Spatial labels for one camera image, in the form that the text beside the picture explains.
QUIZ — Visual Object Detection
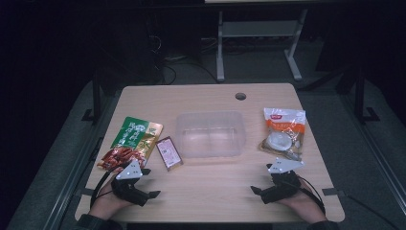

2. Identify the small brown snack packet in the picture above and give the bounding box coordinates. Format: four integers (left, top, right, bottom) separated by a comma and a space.
155, 136, 185, 173

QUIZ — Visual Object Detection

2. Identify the black metal stand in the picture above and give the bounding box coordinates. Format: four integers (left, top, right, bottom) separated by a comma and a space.
80, 71, 103, 126
353, 65, 381, 125

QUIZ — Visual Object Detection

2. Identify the orange and white snack packet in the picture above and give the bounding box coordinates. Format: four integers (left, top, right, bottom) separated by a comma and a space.
258, 107, 307, 162

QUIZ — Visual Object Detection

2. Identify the person's right hand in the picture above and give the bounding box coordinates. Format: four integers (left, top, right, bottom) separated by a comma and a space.
277, 178, 327, 223

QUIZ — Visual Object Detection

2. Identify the left hand-held gripper black cable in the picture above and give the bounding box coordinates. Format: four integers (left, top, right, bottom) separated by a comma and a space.
90, 167, 119, 209

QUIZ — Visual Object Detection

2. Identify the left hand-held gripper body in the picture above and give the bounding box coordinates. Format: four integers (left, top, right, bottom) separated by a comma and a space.
110, 158, 151, 207

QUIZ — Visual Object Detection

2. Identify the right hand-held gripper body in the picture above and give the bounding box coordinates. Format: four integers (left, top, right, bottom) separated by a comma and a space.
259, 156, 305, 205

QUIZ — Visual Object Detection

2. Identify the black floor cable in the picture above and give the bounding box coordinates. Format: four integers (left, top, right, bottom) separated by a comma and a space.
154, 56, 219, 84

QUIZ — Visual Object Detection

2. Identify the clear plastic container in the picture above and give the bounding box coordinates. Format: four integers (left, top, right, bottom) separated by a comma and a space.
174, 110, 247, 159

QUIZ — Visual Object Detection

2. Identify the white metal stand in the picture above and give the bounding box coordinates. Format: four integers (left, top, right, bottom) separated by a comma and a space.
215, 9, 309, 82

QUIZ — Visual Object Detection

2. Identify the green and gold snack packet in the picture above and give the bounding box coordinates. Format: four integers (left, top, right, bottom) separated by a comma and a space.
96, 116, 165, 171

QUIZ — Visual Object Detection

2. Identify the person's left hand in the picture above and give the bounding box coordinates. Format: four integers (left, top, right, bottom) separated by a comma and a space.
88, 167, 132, 221

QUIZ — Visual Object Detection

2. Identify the hand-held gripper black cable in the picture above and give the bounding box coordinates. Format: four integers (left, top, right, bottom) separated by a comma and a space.
296, 176, 327, 215
90, 167, 119, 209

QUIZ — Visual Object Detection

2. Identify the thin black cable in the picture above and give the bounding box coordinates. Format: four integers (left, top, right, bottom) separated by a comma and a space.
344, 193, 401, 230

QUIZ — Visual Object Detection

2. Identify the right hand-held gripper black cable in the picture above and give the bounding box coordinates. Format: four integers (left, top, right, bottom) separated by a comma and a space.
296, 176, 327, 215

